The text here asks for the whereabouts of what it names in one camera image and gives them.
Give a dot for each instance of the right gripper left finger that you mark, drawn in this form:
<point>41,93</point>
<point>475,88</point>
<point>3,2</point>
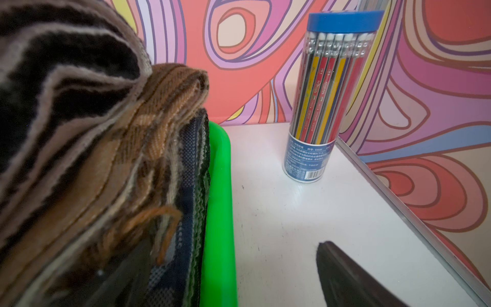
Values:
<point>124,283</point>

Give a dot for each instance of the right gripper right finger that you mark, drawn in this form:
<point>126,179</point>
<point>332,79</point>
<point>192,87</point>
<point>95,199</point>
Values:
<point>345,283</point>

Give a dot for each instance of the grey navy plaid scarf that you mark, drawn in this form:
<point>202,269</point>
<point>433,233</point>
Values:
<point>177,281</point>

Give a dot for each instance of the brown plaid scarf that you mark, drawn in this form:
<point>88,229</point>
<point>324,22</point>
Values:
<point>115,191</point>

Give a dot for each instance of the black white houndstooth scarf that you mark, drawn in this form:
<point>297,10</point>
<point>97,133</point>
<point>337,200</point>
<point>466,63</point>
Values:
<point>69,69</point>

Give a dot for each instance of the green plastic basket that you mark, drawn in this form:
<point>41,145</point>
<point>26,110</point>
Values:
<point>219,275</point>

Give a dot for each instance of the clear tube blue cap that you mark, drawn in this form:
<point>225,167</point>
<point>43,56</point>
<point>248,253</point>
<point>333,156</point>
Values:
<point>336,46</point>

